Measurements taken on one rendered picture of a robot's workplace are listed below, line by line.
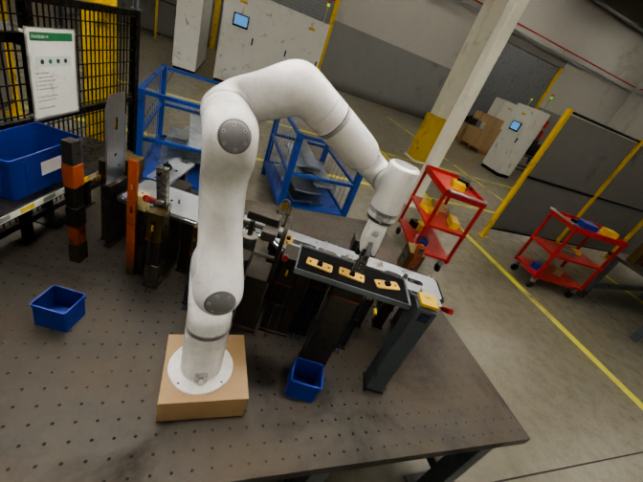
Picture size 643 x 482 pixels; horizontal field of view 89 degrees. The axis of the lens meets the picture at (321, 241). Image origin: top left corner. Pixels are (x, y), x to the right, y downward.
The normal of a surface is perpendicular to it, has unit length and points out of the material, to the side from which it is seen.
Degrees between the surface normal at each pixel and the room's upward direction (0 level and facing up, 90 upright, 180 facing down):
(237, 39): 90
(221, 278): 59
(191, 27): 90
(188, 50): 90
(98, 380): 0
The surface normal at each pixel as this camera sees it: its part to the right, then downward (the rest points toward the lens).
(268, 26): 0.25, 0.58
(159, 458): 0.32, -0.80
